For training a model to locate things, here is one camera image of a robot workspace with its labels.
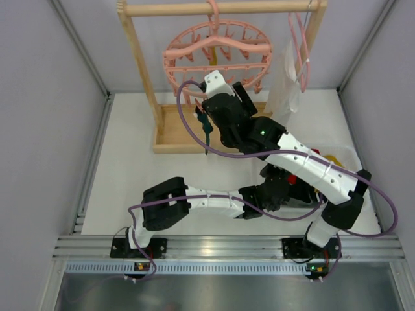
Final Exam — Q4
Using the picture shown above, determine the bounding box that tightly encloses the red green christmas sock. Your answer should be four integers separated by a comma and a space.
195, 106, 213, 146

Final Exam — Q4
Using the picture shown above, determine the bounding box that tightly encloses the pink round clip hanger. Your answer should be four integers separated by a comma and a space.
163, 1, 273, 95

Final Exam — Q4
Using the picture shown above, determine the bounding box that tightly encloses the yellow sock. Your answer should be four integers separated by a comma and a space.
324, 155, 344, 168
209, 47, 217, 66

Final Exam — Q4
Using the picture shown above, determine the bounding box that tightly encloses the red sock with pompom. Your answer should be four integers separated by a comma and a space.
311, 148, 321, 156
287, 175, 297, 185

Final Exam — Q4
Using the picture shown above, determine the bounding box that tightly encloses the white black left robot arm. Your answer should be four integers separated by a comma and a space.
126, 165, 290, 249

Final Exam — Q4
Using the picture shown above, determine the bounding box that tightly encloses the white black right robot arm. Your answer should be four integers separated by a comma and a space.
201, 80, 372, 248

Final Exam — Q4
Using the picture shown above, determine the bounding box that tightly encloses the pink clothes hanger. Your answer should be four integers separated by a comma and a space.
288, 12, 310, 93

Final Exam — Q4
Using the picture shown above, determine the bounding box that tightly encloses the white cloth garment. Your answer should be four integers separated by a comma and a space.
264, 41, 301, 126

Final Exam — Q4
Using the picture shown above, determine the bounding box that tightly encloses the wooden clothes rack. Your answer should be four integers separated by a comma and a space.
117, 1, 327, 154

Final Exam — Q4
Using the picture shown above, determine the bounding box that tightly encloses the white perforated plastic basket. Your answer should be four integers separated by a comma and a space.
304, 144, 372, 214

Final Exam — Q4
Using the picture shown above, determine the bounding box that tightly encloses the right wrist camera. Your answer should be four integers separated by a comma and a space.
204, 70, 235, 98

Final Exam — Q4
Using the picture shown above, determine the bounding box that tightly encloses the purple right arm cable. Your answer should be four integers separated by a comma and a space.
176, 80, 399, 282

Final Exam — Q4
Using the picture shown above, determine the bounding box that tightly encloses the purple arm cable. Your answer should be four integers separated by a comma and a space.
128, 190, 325, 282
176, 80, 399, 282

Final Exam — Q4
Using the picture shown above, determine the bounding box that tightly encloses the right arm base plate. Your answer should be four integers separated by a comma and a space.
281, 238, 340, 260

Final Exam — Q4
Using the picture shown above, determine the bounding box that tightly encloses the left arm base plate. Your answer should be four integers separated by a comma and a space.
110, 238, 167, 259

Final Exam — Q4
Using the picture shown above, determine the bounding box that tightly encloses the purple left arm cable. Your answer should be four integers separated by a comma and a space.
128, 190, 325, 282

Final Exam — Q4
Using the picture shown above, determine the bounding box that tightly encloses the grey slotted cable duct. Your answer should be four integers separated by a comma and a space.
65, 260, 326, 275

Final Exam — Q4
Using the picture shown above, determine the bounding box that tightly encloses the aluminium mounting rail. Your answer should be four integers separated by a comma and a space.
52, 235, 405, 262

